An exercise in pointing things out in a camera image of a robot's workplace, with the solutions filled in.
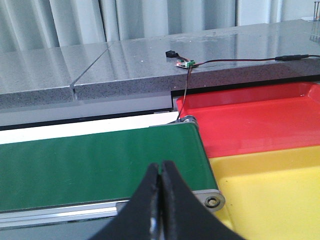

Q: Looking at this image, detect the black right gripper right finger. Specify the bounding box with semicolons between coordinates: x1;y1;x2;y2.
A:
161;160;243;240

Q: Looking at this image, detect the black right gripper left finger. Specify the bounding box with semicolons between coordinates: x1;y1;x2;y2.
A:
92;163;160;240

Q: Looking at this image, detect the green conveyor belt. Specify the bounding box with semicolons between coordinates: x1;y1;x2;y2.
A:
0;123;217;212

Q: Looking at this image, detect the yellow plastic tray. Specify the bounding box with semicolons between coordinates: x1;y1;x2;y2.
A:
210;146;320;240

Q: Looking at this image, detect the red plastic tray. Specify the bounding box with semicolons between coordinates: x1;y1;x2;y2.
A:
176;82;320;158

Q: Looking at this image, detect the small green circuit board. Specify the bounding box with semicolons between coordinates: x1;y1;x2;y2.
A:
175;59;196;69

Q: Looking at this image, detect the black plug connector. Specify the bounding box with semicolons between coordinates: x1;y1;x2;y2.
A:
165;50;179;58

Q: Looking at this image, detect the white pleated curtain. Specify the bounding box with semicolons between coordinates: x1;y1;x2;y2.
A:
0;0;320;53

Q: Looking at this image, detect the black inline cable connector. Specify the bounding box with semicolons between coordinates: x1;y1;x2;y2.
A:
274;54;320;62

